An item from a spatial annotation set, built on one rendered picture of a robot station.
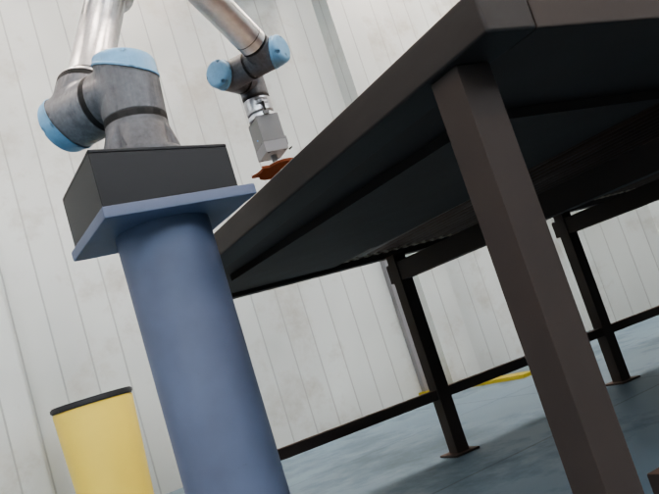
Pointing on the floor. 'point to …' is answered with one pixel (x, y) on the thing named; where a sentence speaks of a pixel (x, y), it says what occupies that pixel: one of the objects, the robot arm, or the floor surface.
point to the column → (193, 336)
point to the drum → (104, 444)
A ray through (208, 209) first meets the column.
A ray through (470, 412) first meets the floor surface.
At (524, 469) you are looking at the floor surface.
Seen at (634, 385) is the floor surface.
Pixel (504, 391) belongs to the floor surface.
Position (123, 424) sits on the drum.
